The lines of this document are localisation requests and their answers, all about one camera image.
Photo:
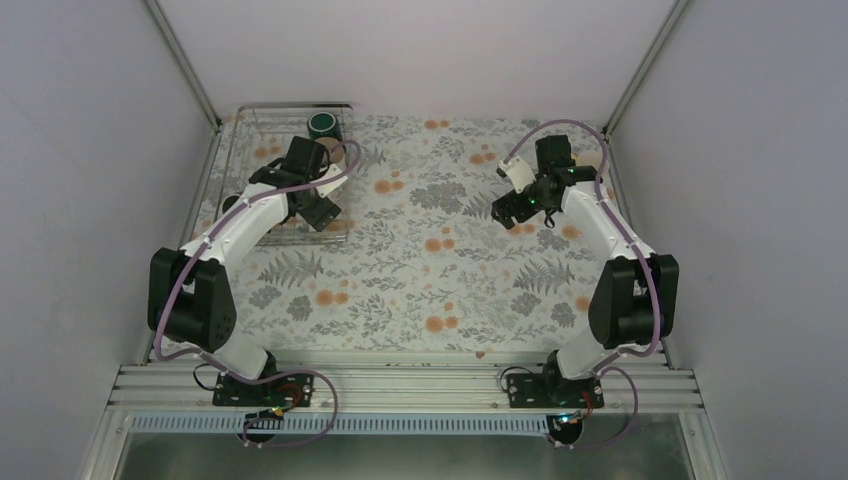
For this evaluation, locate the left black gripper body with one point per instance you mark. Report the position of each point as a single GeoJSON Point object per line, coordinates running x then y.
{"type": "Point", "coordinates": [316, 218]}

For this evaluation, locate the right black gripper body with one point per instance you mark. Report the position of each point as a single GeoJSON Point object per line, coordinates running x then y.
{"type": "Point", "coordinates": [539, 203]}

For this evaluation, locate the yellow mug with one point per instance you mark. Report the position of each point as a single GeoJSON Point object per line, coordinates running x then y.
{"type": "Point", "coordinates": [589, 161]}

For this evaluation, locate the black mug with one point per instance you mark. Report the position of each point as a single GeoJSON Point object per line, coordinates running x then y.
{"type": "Point", "coordinates": [228, 203]}

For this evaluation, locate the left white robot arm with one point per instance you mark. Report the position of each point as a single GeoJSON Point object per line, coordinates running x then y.
{"type": "Point", "coordinates": [191, 308]}

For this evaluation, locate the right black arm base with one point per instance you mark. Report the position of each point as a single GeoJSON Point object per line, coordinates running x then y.
{"type": "Point", "coordinates": [553, 391]}

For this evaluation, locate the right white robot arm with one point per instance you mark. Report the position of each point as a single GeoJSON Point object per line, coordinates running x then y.
{"type": "Point", "coordinates": [633, 304]}

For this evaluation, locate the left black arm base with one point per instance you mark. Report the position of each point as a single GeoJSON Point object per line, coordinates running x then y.
{"type": "Point", "coordinates": [262, 389]}

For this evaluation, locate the beige cream mug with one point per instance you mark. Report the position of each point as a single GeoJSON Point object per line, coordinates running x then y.
{"type": "Point", "coordinates": [336, 151]}

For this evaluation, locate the teal green mug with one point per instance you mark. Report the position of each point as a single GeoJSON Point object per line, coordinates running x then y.
{"type": "Point", "coordinates": [323, 124]}

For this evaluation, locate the floral table mat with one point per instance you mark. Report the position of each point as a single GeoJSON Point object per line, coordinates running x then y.
{"type": "Point", "coordinates": [424, 266]}

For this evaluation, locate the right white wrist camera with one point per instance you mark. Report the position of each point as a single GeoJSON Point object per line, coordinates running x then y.
{"type": "Point", "coordinates": [518, 171]}

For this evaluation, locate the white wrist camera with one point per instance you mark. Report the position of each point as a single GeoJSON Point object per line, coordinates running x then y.
{"type": "Point", "coordinates": [331, 180]}
{"type": "Point", "coordinates": [518, 171]}

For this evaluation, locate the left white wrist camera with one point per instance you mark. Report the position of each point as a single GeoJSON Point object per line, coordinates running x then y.
{"type": "Point", "coordinates": [331, 180]}

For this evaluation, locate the wire dish rack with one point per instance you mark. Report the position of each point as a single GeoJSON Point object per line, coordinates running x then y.
{"type": "Point", "coordinates": [273, 138]}

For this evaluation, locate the aluminium rail frame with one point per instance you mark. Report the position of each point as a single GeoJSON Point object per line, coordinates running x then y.
{"type": "Point", "coordinates": [369, 392]}

